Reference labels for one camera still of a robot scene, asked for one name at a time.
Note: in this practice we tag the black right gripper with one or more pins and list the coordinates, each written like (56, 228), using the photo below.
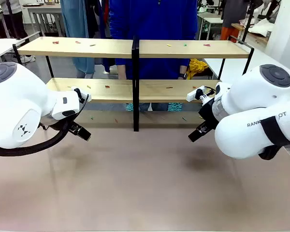
(209, 113)

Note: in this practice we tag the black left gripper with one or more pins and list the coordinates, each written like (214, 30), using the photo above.
(66, 122)

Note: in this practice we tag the teal microfiber duster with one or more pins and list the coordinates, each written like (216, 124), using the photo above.
(129, 107)
(175, 107)

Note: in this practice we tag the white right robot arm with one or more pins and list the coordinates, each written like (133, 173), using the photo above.
(251, 101)

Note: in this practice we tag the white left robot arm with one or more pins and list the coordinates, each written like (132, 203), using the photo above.
(17, 104)

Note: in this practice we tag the person's right hand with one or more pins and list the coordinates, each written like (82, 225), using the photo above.
(122, 72)

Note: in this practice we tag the black wrist watch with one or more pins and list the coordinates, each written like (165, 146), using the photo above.
(183, 76)

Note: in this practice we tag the yellow cloth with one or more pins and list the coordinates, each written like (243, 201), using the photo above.
(198, 67)

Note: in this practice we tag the wooden background table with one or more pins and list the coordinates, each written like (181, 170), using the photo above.
(258, 38)

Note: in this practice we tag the person in blue sweater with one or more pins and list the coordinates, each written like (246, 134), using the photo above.
(154, 29)

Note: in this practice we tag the white background desk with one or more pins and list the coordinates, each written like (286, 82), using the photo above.
(212, 20)

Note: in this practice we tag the blue hanging garment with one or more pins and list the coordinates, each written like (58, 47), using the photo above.
(75, 19)

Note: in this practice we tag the dark hanging garments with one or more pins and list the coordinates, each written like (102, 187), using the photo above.
(96, 17)

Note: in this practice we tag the person in orange trousers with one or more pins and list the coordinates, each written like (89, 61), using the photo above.
(232, 17)

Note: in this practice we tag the white cloth pile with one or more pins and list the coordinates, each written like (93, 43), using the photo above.
(262, 26)

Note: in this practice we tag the grey background table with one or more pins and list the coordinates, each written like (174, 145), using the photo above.
(42, 8)

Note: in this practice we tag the person in grey top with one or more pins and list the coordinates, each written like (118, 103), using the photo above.
(14, 17)

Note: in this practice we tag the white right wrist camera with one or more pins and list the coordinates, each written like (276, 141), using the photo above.
(192, 95)

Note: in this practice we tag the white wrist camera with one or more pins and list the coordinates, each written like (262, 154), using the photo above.
(85, 93)
(192, 95)

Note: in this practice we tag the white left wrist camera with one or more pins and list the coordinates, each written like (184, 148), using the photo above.
(85, 93)

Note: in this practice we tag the wooden shelf with black frame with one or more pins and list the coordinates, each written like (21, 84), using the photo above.
(87, 47)

